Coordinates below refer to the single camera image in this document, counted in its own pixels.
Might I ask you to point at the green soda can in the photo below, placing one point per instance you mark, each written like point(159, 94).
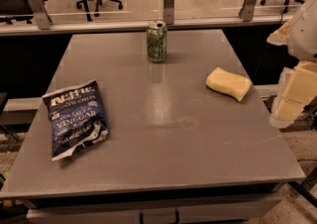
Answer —
point(156, 41)

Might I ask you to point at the metal bracket post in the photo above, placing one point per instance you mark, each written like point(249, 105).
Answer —
point(247, 11)
point(168, 11)
point(41, 16)

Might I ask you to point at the middle metal bracket post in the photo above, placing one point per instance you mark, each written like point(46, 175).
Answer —
point(168, 11)

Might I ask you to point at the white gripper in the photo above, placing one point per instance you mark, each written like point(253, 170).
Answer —
point(304, 35)

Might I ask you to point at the right metal bracket post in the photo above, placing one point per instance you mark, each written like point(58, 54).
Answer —
point(247, 11)

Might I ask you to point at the yellow sponge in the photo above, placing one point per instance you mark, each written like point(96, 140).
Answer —
point(228, 83)

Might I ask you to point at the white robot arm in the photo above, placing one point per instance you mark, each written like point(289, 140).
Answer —
point(300, 36)

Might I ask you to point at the left metal bracket post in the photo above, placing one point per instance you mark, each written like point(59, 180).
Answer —
point(41, 16)

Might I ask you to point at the blue chip bag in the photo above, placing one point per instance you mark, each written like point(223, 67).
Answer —
point(78, 118)

